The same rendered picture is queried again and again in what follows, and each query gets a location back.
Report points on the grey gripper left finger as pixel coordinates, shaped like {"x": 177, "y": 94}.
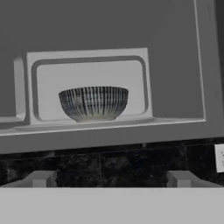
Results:
{"x": 40, "y": 178}

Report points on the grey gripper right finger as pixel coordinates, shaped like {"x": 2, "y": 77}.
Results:
{"x": 182, "y": 178}

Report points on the grey microwave oven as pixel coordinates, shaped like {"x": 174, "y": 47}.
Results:
{"x": 175, "y": 58}

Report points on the blue striped bowl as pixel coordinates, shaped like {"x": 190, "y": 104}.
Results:
{"x": 94, "y": 103}

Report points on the white wall socket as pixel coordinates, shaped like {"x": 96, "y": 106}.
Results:
{"x": 220, "y": 158}

